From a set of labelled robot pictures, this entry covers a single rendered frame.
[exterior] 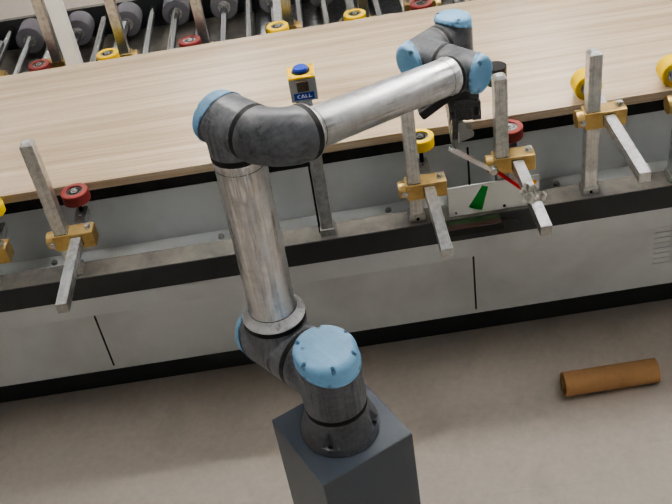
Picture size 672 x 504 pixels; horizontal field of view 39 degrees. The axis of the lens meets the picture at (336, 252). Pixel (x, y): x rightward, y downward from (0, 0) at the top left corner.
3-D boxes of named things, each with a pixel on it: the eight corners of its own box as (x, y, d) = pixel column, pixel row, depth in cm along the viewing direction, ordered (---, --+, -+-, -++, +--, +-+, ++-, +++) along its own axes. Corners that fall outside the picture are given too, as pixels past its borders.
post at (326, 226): (336, 234, 270) (313, 97, 243) (319, 237, 271) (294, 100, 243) (335, 225, 274) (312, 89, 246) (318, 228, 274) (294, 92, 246)
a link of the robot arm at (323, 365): (334, 434, 213) (323, 380, 202) (284, 398, 224) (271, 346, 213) (380, 394, 220) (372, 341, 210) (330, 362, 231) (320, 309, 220)
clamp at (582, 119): (627, 125, 255) (628, 109, 252) (578, 133, 255) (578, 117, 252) (620, 114, 260) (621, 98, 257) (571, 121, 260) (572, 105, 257)
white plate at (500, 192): (539, 203, 269) (539, 175, 263) (449, 217, 270) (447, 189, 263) (538, 202, 270) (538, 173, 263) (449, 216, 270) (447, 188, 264)
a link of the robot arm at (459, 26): (423, 17, 226) (450, 1, 230) (427, 63, 233) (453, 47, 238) (453, 25, 220) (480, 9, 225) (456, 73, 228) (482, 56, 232)
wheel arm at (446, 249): (454, 259, 243) (453, 246, 240) (441, 261, 243) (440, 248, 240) (427, 167, 277) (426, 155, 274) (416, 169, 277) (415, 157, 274)
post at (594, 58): (595, 202, 272) (603, 51, 242) (583, 203, 272) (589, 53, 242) (592, 195, 274) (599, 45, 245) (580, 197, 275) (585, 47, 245)
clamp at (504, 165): (535, 169, 262) (535, 154, 259) (487, 176, 262) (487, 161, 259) (530, 158, 266) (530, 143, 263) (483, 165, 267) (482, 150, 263)
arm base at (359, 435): (394, 431, 224) (390, 403, 218) (327, 470, 218) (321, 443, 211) (352, 385, 237) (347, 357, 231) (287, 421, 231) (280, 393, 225)
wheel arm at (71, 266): (71, 314, 243) (66, 302, 240) (58, 316, 243) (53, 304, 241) (91, 216, 277) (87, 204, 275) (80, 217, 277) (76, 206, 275)
